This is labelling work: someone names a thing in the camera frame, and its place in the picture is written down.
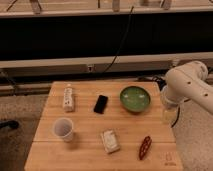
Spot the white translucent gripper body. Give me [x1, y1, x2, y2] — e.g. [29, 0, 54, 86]
[162, 103, 177, 125]

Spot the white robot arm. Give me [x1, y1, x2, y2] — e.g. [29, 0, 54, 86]
[160, 61, 213, 124]

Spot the green ceramic bowl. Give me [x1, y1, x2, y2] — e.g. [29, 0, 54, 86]
[120, 86, 151, 113]

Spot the red brown pepper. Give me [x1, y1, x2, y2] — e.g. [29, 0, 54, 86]
[139, 136, 152, 160]

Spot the white wrapped packet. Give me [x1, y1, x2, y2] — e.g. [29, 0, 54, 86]
[101, 130, 120, 154]

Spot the white power strip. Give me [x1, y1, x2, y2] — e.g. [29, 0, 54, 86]
[63, 84, 74, 112]

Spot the black chair base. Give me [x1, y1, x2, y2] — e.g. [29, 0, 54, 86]
[0, 120, 19, 129]

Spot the black hanging cable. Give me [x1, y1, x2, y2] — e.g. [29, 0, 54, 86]
[99, 4, 135, 74]

